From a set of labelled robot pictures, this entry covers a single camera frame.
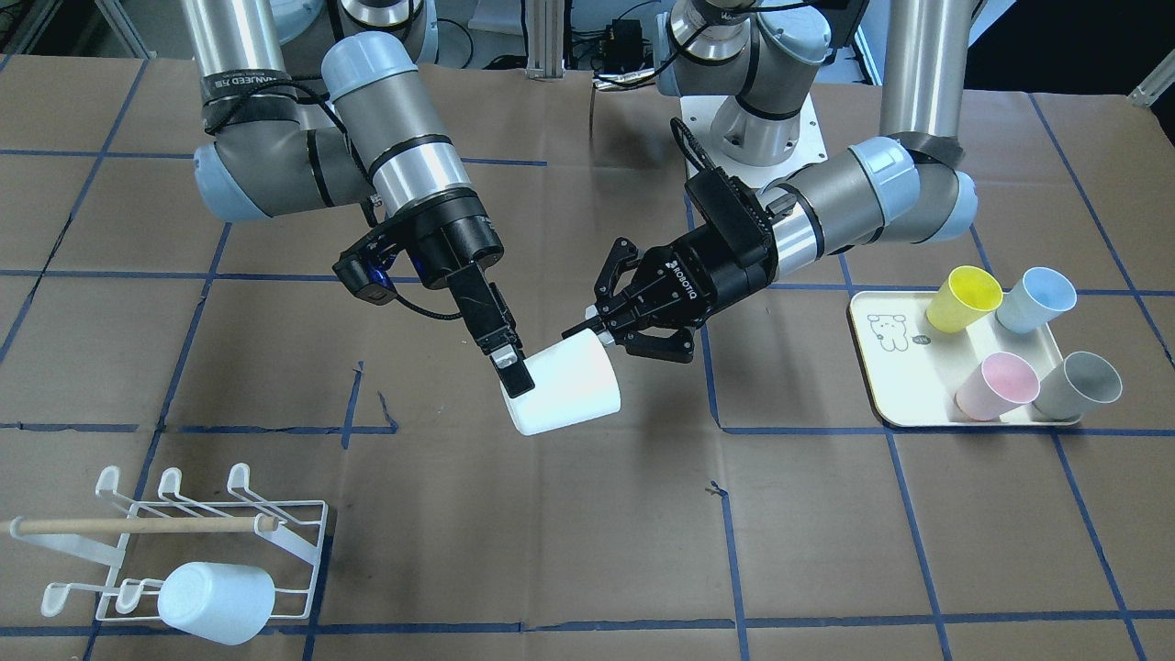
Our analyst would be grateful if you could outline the pink plastic cup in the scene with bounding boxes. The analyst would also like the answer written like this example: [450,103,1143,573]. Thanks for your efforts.
[954,352,1041,421]

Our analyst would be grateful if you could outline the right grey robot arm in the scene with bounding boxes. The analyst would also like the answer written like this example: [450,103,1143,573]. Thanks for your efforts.
[182,1,533,398]

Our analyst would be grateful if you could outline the cream white plastic cup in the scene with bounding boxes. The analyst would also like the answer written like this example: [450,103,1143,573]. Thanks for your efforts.
[503,330,622,436]

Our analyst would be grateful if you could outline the yellow plastic cup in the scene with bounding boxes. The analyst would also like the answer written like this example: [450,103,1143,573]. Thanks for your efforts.
[926,267,1003,333]

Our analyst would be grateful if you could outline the aluminium frame post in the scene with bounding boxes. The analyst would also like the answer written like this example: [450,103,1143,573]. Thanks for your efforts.
[521,0,571,80]

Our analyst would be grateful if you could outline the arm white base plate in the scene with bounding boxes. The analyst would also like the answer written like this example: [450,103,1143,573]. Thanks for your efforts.
[680,95,827,187]

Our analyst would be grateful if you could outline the grey plastic cup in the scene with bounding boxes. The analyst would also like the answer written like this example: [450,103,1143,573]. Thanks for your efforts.
[1033,351,1124,420]

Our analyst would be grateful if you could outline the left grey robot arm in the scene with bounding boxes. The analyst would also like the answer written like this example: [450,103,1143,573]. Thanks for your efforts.
[572,1,983,363]

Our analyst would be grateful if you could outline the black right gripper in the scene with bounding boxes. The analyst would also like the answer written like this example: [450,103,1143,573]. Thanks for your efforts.
[387,191,533,398]

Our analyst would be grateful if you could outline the white wire cup rack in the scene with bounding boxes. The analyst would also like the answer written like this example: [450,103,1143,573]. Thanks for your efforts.
[4,463,330,626]

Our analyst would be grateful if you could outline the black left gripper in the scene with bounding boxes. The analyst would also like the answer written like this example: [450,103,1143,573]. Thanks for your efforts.
[562,225,777,364]

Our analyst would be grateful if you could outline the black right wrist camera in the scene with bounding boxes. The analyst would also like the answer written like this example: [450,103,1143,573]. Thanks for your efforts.
[333,241,400,306]

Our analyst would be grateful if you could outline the light blue plastic cup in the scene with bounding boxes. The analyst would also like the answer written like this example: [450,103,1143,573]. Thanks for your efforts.
[996,267,1077,333]
[157,562,275,645]

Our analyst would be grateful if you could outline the cream tray with rabbit print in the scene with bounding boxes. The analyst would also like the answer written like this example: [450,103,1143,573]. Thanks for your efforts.
[848,290,1063,429]

